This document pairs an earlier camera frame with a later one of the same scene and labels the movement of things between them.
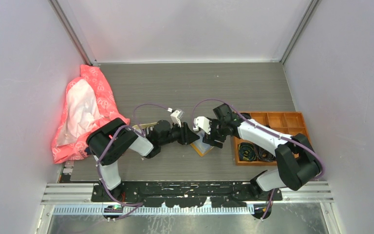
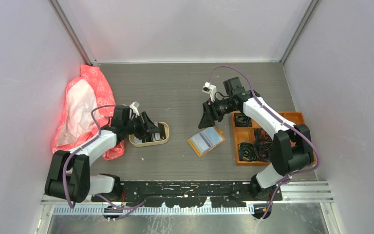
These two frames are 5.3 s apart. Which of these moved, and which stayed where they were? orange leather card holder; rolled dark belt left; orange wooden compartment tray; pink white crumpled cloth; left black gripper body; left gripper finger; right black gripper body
Moved: right black gripper body; left gripper finger; left black gripper body
Stayed: rolled dark belt left; pink white crumpled cloth; orange leather card holder; orange wooden compartment tray
